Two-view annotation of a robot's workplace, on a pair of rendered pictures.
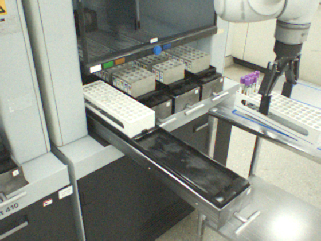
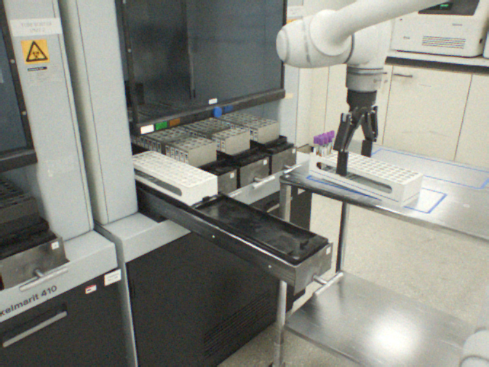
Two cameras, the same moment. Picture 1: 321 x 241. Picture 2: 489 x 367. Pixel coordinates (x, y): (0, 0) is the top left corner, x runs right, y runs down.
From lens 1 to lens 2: 0.21 m
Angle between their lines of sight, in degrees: 8
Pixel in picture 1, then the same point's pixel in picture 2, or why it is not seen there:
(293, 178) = (393, 281)
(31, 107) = (73, 172)
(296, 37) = (368, 83)
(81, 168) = (131, 248)
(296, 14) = (365, 57)
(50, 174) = (95, 251)
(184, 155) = (253, 220)
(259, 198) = (349, 296)
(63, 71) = (110, 131)
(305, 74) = not seen: hidden behind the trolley
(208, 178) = (282, 239)
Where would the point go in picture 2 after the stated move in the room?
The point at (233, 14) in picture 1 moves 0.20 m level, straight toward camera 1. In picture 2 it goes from (297, 56) to (292, 72)
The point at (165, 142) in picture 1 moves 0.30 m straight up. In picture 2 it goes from (231, 209) to (228, 91)
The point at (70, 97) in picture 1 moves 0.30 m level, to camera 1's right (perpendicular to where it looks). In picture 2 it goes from (118, 164) to (233, 162)
